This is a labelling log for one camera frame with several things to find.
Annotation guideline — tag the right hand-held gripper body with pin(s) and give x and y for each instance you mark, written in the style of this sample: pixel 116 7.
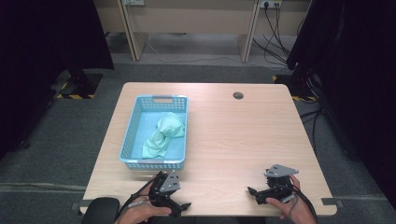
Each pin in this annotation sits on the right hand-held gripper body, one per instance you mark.
pixel 281 171

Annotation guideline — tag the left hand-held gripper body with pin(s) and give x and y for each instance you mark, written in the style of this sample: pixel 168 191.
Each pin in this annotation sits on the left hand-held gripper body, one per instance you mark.
pixel 169 184

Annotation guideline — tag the mint green cloth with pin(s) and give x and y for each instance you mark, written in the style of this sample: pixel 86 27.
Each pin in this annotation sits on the mint green cloth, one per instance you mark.
pixel 165 133

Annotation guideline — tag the light blue plastic basket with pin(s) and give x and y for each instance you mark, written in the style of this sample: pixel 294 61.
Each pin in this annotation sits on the light blue plastic basket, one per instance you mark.
pixel 141 124

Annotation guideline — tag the person's left hand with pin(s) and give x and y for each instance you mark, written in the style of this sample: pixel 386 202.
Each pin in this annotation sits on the person's left hand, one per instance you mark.
pixel 143 213

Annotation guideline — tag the person's right hand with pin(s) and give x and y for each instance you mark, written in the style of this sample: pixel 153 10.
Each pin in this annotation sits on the person's right hand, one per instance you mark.
pixel 295 208

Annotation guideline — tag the grey tape strip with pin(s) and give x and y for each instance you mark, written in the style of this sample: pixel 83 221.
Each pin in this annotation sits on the grey tape strip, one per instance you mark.
pixel 332 202
pixel 76 206

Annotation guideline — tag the black chair seat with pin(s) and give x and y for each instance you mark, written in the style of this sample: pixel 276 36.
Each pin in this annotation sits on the black chair seat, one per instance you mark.
pixel 101 211

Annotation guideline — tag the yellow black hazard tape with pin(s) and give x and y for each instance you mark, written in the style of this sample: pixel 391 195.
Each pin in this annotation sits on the yellow black hazard tape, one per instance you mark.
pixel 76 96
pixel 300 98

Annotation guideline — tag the black curtain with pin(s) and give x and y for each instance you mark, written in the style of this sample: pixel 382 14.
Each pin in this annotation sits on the black curtain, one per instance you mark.
pixel 40 62
pixel 358 77

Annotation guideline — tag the black metal stand base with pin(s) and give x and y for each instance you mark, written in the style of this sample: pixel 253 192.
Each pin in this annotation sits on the black metal stand base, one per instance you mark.
pixel 82 82

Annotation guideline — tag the beige wooden desk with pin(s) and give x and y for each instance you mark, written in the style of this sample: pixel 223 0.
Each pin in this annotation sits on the beige wooden desk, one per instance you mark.
pixel 193 15

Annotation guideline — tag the white power strip with plugs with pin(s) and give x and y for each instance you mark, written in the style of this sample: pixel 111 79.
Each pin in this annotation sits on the white power strip with plugs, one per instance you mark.
pixel 271 3

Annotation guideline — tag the white wall power outlet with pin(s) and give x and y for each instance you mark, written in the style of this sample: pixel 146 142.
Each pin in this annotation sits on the white wall power outlet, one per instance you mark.
pixel 134 2

